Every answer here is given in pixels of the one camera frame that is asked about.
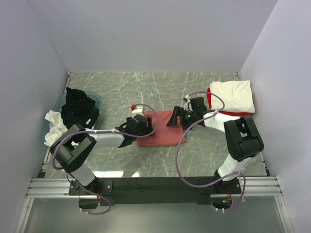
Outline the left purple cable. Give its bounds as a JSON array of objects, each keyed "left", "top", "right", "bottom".
[{"left": 52, "top": 103, "right": 160, "bottom": 216}]

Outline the black base crossbar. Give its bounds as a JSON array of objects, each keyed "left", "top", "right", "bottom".
[{"left": 68, "top": 176, "right": 241, "bottom": 207}]

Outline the folded red t shirt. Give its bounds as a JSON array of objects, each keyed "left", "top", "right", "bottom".
[{"left": 207, "top": 94, "right": 252, "bottom": 117}]

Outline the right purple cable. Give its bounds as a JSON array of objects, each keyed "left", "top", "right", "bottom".
[{"left": 175, "top": 91, "right": 246, "bottom": 212}]

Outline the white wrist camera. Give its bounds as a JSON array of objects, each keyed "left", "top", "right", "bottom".
[
  {"left": 131, "top": 105, "right": 145, "bottom": 118},
  {"left": 183, "top": 95, "right": 191, "bottom": 108}
]

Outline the purple cable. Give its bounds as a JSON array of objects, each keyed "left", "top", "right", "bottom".
[
  {"left": 52, "top": 103, "right": 160, "bottom": 216},
  {"left": 175, "top": 91, "right": 246, "bottom": 212}
]

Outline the black t shirt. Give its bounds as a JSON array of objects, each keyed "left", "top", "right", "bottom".
[{"left": 61, "top": 87, "right": 100, "bottom": 129}]

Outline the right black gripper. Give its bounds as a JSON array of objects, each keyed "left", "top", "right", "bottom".
[{"left": 166, "top": 106, "right": 197, "bottom": 131}]

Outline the pink t shirt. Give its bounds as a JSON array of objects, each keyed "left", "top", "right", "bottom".
[{"left": 137, "top": 110, "right": 184, "bottom": 147}]

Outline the folded white t shirt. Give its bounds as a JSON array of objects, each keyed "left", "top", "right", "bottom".
[{"left": 209, "top": 81, "right": 255, "bottom": 114}]

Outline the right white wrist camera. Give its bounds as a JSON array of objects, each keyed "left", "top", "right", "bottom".
[{"left": 183, "top": 95, "right": 191, "bottom": 108}]

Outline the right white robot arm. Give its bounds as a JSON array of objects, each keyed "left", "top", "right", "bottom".
[{"left": 166, "top": 97, "right": 264, "bottom": 194}]

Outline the crumpled white t shirt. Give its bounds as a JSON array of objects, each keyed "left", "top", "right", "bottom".
[{"left": 44, "top": 110, "right": 68, "bottom": 148}]

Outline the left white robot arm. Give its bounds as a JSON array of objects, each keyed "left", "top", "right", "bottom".
[{"left": 50, "top": 115, "right": 154, "bottom": 195}]

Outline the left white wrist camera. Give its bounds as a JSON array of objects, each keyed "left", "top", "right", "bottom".
[{"left": 131, "top": 105, "right": 145, "bottom": 118}]

